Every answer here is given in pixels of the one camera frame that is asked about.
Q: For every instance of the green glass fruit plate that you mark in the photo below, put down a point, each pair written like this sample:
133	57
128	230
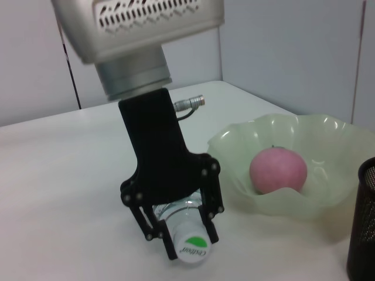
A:
322	137

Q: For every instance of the clear plastic water bottle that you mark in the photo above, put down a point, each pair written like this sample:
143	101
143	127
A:
193	248

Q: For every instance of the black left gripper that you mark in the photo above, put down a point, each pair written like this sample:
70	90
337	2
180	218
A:
158	152

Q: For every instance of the pink peach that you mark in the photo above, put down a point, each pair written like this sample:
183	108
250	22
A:
278	171

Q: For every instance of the black mesh pen holder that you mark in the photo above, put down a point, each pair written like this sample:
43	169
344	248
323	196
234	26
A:
363	222

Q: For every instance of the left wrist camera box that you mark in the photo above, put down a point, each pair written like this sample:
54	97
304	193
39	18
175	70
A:
146	29

